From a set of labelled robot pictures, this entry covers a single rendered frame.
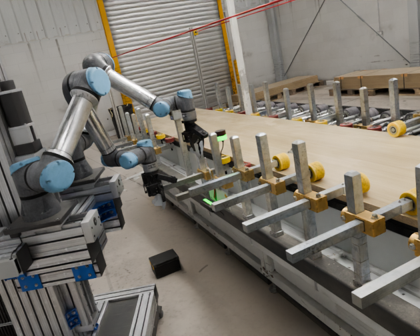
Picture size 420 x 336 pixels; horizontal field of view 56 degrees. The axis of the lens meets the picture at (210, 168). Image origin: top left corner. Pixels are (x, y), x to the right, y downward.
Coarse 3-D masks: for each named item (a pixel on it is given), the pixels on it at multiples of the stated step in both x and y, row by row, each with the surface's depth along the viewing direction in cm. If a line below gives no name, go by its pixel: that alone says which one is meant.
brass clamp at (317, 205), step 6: (294, 192) 148; (312, 192) 142; (294, 198) 147; (300, 198) 144; (306, 198) 140; (312, 198) 137; (318, 198) 136; (324, 198) 137; (312, 204) 138; (318, 204) 136; (324, 204) 137; (312, 210) 139; (318, 210) 137
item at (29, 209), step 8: (48, 192) 154; (24, 200) 151; (32, 200) 150; (40, 200) 151; (48, 200) 153; (56, 200) 158; (24, 208) 151; (32, 208) 150; (40, 208) 151; (48, 208) 153; (56, 208) 155; (24, 216) 152; (32, 216) 150; (40, 216) 151; (48, 216) 152
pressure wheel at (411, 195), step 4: (404, 192) 126; (408, 192) 125; (412, 192) 124; (400, 196) 128; (404, 196) 127; (408, 196) 125; (412, 196) 124; (416, 196) 123; (412, 200) 124; (416, 200) 123; (416, 204) 123; (416, 208) 124; (408, 212) 127; (412, 212) 126; (416, 212) 124
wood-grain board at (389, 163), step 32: (160, 128) 382; (224, 128) 320; (256, 128) 296; (288, 128) 276; (320, 128) 258; (352, 128) 242; (256, 160) 218; (320, 160) 197; (352, 160) 187; (384, 160) 179; (416, 160) 171; (384, 192) 147; (416, 224) 124
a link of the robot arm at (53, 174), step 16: (80, 80) 156; (96, 80) 156; (80, 96) 154; (96, 96) 157; (80, 112) 152; (64, 128) 149; (80, 128) 152; (64, 144) 147; (48, 160) 142; (64, 160) 144; (32, 176) 143; (48, 176) 138; (64, 176) 143
